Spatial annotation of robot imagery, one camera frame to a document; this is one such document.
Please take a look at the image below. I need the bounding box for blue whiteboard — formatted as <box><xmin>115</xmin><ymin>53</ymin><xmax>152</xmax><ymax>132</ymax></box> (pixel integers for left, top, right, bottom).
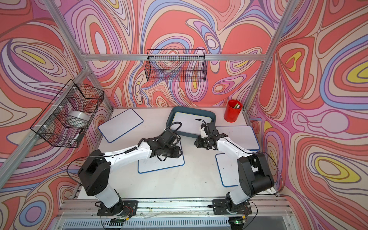
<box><xmin>215</xmin><ymin>153</ymin><xmax>239</xmax><ymax>187</ymax></box>
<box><xmin>216</xmin><ymin>126</ymin><xmax>260</xmax><ymax>150</ymax></box>
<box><xmin>138</xmin><ymin>154</ymin><xmax>185</xmax><ymax>174</ymax></box>
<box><xmin>98</xmin><ymin>108</ymin><xmax>144</xmax><ymax>143</ymax></box>

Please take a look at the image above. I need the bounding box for teal plastic storage box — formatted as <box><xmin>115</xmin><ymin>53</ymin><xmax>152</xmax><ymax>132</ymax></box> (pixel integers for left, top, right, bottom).
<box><xmin>166</xmin><ymin>106</ymin><xmax>216</xmax><ymax>138</ymax></box>

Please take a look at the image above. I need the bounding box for yellow-framed whiteboard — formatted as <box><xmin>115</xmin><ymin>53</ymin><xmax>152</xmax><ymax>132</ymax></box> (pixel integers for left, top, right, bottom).
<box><xmin>172</xmin><ymin>112</ymin><xmax>212</xmax><ymax>135</ymax></box>

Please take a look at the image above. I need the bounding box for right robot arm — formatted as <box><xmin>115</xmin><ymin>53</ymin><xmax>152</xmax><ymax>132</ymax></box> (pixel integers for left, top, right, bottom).
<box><xmin>195</xmin><ymin>122</ymin><xmax>275</xmax><ymax>206</ymax></box>

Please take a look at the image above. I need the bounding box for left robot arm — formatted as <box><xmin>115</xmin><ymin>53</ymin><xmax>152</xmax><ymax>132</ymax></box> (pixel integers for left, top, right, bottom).
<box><xmin>78</xmin><ymin>129</ymin><xmax>183</xmax><ymax>210</ymax></box>

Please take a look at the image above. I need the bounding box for red plastic cup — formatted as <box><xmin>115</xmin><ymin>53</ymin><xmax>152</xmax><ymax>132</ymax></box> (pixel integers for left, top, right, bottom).
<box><xmin>224</xmin><ymin>99</ymin><xmax>243</xmax><ymax>123</ymax></box>

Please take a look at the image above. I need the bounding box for silver tape roll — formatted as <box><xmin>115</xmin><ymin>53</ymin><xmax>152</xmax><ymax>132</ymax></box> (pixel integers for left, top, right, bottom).
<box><xmin>66</xmin><ymin>110</ymin><xmax>90</xmax><ymax>128</ymax></box>

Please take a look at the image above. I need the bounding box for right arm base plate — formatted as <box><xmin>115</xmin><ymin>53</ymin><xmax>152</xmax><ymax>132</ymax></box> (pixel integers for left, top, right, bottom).
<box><xmin>208</xmin><ymin>198</ymin><xmax>252</xmax><ymax>216</ymax></box>

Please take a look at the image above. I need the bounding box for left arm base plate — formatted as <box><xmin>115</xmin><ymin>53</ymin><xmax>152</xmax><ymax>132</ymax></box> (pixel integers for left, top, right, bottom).
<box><xmin>95</xmin><ymin>200</ymin><xmax>139</xmax><ymax>218</ymax></box>

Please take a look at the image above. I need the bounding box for back wire basket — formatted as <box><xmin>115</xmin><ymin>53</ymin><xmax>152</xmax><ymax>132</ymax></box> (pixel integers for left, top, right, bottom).
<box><xmin>144</xmin><ymin>48</ymin><xmax>208</xmax><ymax>82</ymax></box>

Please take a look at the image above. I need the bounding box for wire basket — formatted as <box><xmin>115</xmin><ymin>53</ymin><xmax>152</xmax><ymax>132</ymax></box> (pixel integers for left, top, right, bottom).
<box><xmin>144</xmin><ymin>48</ymin><xmax>208</xmax><ymax>82</ymax></box>
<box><xmin>30</xmin><ymin>80</ymin><xmax>104</xmax><ymax>148</ymax></box>

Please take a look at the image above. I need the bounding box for marker in wire basket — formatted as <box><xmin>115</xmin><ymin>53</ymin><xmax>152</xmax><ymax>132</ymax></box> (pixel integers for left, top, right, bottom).
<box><xmin>69</xmin><ymin>133</ymin><xmax>83</xmax><ymax>148</ymax></box>

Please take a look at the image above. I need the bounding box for left wire basket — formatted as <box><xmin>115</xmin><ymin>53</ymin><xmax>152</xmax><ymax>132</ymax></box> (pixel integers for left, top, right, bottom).
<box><xmin>30</xmin><ymin>80</ymin><xmax>104</xmax><ymax>148</ymax></box>

